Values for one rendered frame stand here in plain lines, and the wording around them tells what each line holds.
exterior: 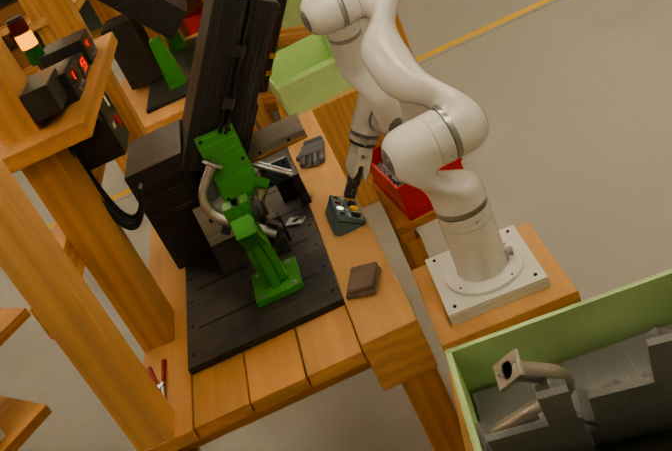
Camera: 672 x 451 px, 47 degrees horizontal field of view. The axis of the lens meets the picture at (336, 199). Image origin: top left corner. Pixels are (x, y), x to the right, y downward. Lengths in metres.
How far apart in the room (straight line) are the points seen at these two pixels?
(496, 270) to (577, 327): 0.29
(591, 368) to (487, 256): 0.35
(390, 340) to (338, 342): 0.13
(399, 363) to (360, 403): 1.20
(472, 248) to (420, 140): 0.30
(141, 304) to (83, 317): 0.45
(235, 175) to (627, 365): 1.17
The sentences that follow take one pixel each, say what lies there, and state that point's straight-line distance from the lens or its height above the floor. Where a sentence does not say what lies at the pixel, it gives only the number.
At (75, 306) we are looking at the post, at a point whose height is 1.28.
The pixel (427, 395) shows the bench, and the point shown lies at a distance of 1.91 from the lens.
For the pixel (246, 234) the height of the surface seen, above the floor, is 1.12.
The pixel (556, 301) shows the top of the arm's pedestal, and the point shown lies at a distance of 1.77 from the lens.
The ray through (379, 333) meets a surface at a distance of 1.78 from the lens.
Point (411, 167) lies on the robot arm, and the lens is 1.61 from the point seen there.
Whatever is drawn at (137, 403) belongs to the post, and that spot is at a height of 1.01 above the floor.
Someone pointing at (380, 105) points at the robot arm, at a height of 1.20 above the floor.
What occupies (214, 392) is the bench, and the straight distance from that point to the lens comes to 1.91.
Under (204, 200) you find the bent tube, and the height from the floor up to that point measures 1.12.
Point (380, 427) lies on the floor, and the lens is 2.90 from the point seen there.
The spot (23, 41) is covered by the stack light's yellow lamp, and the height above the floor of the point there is 1.67.
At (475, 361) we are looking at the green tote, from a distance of 1.59.
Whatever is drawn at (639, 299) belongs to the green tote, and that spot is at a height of 0.93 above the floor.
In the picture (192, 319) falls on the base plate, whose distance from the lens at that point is 2.17.
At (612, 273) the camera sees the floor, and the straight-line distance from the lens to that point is 3.17.
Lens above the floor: 1.97
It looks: 27 degrees down
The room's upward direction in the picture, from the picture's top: 25 degrees counter-clockwise
